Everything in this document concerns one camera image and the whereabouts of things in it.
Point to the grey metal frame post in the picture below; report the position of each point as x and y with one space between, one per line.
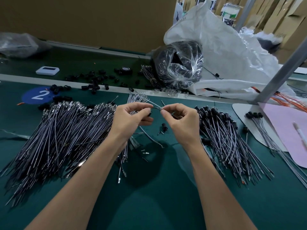
280 70
246 13

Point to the clear plastic strip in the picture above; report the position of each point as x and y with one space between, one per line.
13 134

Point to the person's left forearm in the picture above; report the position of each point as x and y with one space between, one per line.
76 194

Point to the person's left hand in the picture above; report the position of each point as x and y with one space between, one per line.
127 124

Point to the stack of cardboard boxes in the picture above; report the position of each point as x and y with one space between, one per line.
289 20

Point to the small white timer device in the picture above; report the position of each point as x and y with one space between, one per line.
47 70

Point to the blue round number sticker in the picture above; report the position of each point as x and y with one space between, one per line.
38 95

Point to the person's right forearm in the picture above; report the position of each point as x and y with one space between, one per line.
220 194

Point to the person's right hand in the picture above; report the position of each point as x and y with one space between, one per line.
187 129

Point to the large white plastic sack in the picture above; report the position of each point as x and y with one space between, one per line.
230 50

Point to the brown cardboard panel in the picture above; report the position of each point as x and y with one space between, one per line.
96 19

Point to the black plastic caps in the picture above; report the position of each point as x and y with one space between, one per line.
93 86

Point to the white pen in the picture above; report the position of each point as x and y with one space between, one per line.
301 135

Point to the pink paper sheet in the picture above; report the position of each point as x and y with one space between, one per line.
285 132

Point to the crumpled clear plastic bag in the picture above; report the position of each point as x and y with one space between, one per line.
19 44

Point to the clear bag with black contents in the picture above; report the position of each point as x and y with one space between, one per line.
177 64

